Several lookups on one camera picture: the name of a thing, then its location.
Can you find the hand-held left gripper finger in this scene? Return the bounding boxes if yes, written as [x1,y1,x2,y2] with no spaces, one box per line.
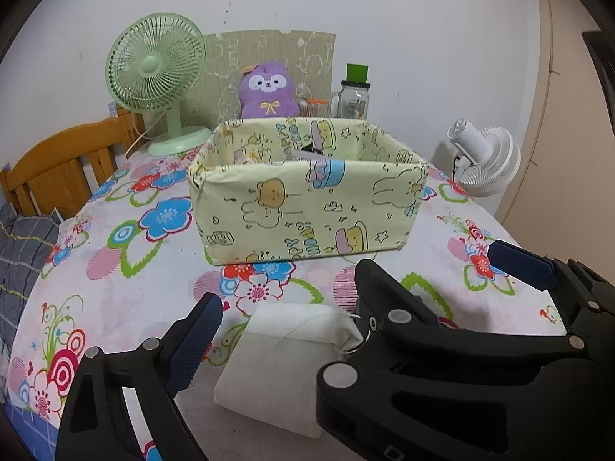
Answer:
[55,292,224,461]

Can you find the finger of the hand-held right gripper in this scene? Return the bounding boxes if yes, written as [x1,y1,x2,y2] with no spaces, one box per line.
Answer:
[487,239,615,332]
[316,258,615,461]

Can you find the white cloth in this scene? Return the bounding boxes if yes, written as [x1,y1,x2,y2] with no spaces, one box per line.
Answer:
[213,302,367,439]

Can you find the yellow cartoon fabric storage box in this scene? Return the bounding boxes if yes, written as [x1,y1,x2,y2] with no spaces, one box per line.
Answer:
[187,116,430,266]

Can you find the floral tablecloth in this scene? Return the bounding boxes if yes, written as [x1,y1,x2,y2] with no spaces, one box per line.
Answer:
[5,146,615,461]

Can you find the white clip fan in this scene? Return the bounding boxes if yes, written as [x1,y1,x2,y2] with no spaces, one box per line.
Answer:
[447,118,522,197]

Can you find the beige wooden door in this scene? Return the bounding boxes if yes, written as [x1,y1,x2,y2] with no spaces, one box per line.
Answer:
[497,0,615,231]

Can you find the grey plaid cushion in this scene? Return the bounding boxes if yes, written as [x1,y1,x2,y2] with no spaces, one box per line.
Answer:
[0,202,63,347]

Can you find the glass jar mug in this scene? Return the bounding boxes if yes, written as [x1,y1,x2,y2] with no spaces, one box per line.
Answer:
[329,79,371,121]

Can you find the clear cotton swab container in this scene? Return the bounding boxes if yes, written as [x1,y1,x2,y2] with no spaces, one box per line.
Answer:
[299,98,330,118]

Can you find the wooden bed headboard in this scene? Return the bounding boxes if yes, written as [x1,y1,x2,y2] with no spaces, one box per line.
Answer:
[0,108,147,217]

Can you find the purple plush toy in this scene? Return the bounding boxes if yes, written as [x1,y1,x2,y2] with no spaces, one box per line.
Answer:
[239,61,301,119]

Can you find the doodle print cardboard sheet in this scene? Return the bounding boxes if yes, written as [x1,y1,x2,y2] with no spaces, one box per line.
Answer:
[202,30,336,123]

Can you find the green desk fan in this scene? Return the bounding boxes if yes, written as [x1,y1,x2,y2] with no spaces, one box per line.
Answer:
[105,12,212,157]

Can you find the white fan cable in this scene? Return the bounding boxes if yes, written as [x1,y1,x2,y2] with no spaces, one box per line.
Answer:
[125,122,157,159]

